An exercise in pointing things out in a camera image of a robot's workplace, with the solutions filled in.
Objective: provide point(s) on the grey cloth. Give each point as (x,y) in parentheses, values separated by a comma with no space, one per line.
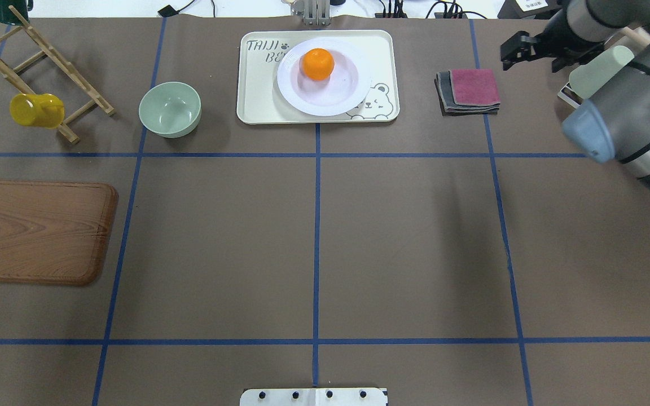
(446,97)

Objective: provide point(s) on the orange fruit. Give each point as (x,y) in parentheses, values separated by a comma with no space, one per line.
(317,64)

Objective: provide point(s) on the pink cloth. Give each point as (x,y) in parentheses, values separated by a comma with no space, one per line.
(474,87)

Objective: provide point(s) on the dark green cup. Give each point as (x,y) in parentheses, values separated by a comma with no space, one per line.
(15,12)

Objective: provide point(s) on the aluminium frame post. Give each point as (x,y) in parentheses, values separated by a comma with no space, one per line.
(313,13)

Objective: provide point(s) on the yellow cup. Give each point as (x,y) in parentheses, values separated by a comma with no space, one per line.
(37,110)

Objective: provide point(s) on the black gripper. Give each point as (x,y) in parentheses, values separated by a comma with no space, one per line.
(555,30)

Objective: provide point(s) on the wooden cutting board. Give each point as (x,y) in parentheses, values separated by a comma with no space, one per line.
(54,233)

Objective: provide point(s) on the cream bear tray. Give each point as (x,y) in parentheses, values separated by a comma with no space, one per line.
(259,100)

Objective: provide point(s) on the green bowl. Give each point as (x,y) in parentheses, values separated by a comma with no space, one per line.
(170,110)

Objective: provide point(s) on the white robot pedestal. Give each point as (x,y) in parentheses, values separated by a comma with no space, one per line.
(315,396)

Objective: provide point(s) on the white wire cup rack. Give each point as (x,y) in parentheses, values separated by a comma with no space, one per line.
(569,96)

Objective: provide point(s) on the white plate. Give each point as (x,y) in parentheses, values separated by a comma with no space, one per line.
(347,85)

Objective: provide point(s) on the green tumbler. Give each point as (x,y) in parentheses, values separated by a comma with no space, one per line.
(587,79)

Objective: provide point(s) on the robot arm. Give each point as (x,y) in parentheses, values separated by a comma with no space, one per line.
(614,122)

